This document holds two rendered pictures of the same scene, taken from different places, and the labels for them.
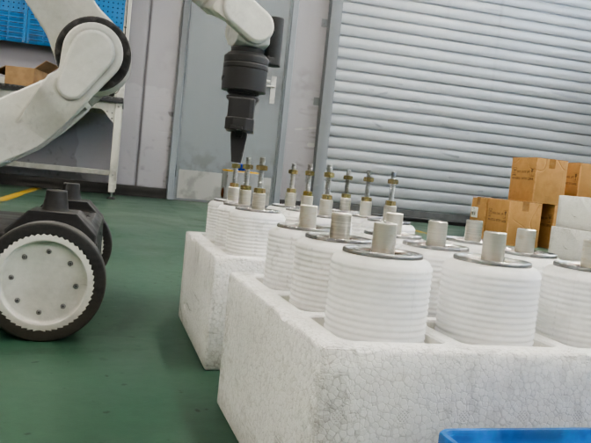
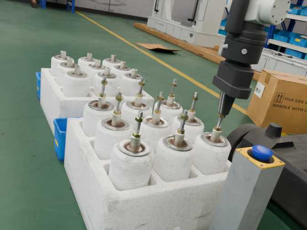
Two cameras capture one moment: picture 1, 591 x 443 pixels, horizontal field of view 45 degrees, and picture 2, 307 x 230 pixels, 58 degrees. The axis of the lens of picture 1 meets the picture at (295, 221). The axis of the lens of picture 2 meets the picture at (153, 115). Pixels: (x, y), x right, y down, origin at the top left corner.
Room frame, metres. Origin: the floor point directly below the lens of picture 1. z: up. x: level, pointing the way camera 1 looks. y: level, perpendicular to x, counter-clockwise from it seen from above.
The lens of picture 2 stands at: (2.00, -0.23, 0.56)
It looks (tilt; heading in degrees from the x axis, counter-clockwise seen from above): 22 degrees down; 163
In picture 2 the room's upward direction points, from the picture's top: 12 degrees clockwise
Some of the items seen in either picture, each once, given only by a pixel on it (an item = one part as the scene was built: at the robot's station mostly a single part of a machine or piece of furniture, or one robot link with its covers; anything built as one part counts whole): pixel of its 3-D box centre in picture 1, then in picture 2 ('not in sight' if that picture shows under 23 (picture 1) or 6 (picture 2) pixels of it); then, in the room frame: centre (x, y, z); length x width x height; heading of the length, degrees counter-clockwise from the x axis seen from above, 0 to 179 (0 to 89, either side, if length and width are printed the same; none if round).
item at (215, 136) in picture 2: (233, 195); (215, 135); (1.41, 0.13, 0.26); 0.02 x 0.02 x 0.03
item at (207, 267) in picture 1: (296, 296); (145, 169); (1.33, -0.02, 0.09); 0.39 x 0.39 x 0.18; 16
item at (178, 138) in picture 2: (290, 200); (178, 138); (1.45, 0.01, 0.26); 0.02 x 0.02 x 0.03
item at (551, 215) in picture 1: (555, 226); not in sight; (4.95, -1.80, 0.15); 0.30 x 0.24 x 0.30; 14
